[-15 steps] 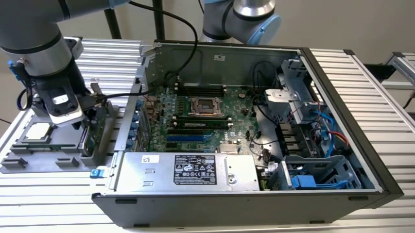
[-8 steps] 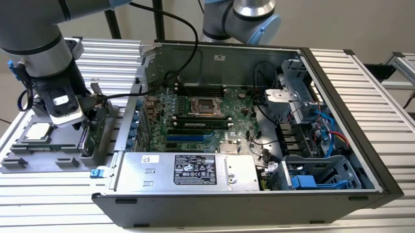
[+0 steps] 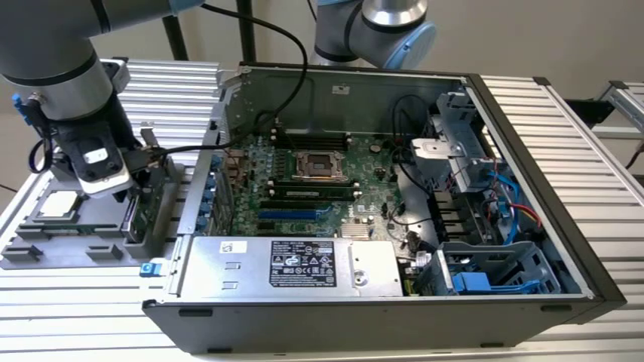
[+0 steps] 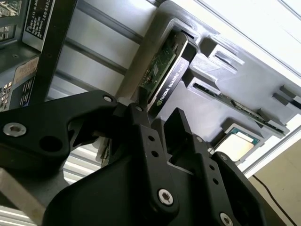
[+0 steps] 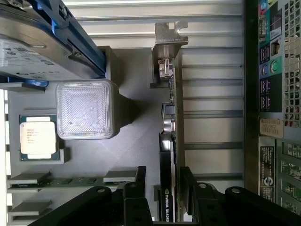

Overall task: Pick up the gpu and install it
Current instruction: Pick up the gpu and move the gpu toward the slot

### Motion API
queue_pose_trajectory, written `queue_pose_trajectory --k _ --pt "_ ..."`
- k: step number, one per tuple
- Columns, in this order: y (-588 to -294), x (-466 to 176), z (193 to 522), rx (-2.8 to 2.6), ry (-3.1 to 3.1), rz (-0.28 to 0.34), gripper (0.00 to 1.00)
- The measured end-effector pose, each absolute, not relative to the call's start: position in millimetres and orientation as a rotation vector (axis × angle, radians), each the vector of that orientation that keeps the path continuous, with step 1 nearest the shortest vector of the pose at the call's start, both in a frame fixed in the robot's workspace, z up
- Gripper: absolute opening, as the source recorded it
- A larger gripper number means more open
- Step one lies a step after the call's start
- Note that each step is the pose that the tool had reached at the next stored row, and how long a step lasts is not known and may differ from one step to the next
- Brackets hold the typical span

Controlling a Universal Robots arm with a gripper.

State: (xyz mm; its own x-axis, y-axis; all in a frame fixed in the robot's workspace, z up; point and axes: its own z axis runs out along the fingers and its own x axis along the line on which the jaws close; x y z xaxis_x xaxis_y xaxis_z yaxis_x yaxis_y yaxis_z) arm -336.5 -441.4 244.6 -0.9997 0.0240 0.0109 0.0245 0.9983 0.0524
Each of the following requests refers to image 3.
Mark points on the Nvidia Quadro graphics card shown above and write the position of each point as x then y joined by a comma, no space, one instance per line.
148,215

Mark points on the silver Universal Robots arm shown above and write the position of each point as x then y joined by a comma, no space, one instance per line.
49,75

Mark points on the hard disk in blue carrier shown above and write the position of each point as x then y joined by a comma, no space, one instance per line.
17,109

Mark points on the silver CPU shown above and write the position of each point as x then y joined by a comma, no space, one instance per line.
58,204

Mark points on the grey parts rack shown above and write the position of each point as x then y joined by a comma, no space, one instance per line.
100,211

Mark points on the black stand pole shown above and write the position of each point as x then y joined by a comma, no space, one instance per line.
176,41
246,41

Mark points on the blue case latch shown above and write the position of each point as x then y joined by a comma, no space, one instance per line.
146,269

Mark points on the black expansion slot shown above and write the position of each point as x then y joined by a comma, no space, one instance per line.
292,204

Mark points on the blue expansion slot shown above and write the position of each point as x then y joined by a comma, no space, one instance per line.
289,214

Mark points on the CPU socket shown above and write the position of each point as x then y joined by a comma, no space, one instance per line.
318,164

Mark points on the installed RAM stick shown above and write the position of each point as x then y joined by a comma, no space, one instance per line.
306,194

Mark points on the silver power supply unit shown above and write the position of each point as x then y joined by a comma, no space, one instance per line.
250,275

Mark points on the round coin cell battery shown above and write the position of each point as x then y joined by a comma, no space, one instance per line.
374,147

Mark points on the green Dell motherboard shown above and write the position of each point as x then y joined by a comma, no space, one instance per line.
372,181

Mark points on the silver chipset heatsink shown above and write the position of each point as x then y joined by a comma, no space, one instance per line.
356,231

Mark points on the grey metal drive cage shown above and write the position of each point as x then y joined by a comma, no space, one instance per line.
454,124

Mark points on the open grey PC case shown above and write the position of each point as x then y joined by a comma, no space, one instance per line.
352,324

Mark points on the empty blue disk carrier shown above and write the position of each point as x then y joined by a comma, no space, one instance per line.
469,283

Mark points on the grey disk bay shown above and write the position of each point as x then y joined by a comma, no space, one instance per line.
502,252

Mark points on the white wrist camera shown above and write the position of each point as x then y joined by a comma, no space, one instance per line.
108,184

